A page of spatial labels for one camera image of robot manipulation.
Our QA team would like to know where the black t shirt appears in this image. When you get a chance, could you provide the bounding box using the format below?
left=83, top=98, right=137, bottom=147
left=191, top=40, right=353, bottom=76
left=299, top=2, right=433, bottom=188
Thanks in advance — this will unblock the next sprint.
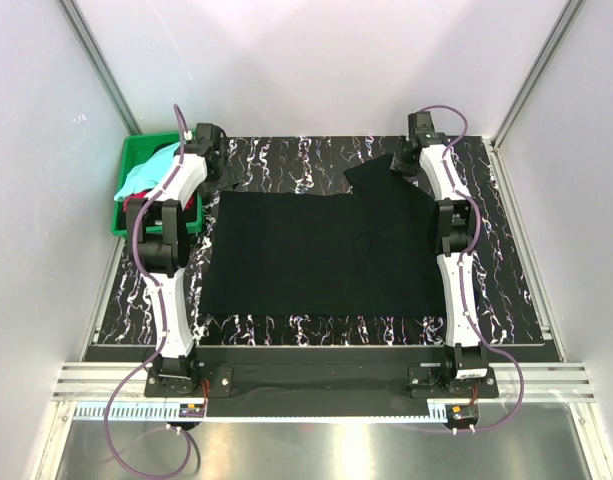
left=200, top=155, right=446, bottom=317

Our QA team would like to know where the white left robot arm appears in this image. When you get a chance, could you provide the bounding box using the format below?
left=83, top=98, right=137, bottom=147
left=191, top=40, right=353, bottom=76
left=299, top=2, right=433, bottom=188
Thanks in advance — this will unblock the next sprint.
left=126, top=123, right=227, bottom=396

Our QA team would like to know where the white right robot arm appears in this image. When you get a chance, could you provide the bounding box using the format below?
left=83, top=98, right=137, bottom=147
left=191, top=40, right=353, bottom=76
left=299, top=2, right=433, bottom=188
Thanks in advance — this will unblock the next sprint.
left=390, top=105, right=488, bottom=397

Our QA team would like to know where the black marble pattern mat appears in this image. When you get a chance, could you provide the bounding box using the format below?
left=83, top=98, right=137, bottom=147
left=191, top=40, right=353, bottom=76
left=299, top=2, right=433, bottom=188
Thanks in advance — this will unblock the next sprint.
left=92, top=136, right=545, bottom=347

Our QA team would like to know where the light blue t shirt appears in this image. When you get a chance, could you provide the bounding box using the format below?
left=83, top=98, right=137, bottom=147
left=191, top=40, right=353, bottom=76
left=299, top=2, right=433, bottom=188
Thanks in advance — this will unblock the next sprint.
left=114, top=142, right=180, bottom=202

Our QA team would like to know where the red t shirt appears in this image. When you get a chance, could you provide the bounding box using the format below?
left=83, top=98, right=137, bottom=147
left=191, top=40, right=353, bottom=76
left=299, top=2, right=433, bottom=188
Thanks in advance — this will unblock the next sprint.
left=124, top=189, right=197, bottom=214

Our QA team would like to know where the green plastic bin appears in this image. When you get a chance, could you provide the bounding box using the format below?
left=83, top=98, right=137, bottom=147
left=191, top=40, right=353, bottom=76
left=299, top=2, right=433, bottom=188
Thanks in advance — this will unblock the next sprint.
left=111, top=132, right=179, bottom=237

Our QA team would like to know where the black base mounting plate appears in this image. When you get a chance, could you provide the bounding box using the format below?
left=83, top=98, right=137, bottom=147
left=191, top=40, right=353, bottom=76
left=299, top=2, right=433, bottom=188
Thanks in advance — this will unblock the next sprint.
left=145, top=346, right=499, bottom=412

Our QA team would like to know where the left aluminium corner post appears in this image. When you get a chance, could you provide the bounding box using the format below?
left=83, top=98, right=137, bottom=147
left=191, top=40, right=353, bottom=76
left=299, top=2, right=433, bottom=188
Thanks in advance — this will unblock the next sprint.
left=57, top=0, right=142, bottom=135

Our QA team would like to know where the aluminium corner post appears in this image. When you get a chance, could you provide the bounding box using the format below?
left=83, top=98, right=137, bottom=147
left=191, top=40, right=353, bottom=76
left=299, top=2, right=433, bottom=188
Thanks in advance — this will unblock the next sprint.
left=490, top=0, right=586, bottom=150
left=57, top=0, right=142, bottom=135

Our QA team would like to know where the right aluminium corner post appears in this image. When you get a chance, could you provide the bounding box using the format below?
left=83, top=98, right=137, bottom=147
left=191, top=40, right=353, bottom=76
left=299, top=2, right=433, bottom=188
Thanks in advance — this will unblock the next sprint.
left=490, top=0, right=586, bottom=150

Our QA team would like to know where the white slotted cable duct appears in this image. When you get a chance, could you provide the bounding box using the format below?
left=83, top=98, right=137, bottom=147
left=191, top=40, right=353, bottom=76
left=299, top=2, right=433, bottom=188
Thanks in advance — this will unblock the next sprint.
left=74, top=401, right=448, bottom=424

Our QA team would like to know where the aluminium frame rail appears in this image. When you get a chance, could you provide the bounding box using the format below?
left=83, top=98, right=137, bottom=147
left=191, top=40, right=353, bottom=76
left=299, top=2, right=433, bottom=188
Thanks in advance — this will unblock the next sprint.
left=53, top=362, right=152, bottom=399

